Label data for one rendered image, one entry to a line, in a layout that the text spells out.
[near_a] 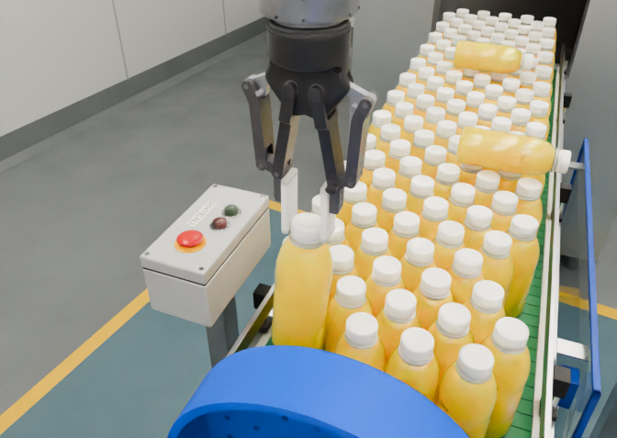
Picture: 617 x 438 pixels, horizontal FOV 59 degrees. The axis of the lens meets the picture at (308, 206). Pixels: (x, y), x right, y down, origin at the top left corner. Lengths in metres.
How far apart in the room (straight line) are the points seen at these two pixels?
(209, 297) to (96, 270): 1.82
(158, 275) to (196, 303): 0.06
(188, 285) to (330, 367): 0.36
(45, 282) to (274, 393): 2.21
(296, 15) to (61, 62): 3.30
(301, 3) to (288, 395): 0.30
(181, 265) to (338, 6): 0.41
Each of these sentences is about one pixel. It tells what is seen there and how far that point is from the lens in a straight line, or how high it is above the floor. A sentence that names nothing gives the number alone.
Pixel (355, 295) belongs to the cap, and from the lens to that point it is 0.72.
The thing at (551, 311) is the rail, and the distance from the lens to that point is 0.91.
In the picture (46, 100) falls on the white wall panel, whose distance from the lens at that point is 3.70.
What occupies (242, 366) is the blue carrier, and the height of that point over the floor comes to 1.21.
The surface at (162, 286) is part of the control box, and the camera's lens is 0.79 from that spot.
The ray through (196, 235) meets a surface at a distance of 0.77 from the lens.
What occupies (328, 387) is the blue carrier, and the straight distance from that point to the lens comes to 0.43.
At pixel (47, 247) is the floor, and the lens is 2.79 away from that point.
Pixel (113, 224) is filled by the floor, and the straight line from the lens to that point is 2.82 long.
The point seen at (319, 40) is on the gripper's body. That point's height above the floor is 1.43.
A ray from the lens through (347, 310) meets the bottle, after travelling 0.74.
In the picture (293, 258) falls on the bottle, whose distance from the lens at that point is 0.61.
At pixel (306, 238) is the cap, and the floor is 1.20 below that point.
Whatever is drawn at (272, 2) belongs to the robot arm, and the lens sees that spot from 0.48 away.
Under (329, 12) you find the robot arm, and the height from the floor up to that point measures 1.45.
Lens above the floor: 1.57
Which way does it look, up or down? 34 degrees down
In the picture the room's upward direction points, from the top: straight up
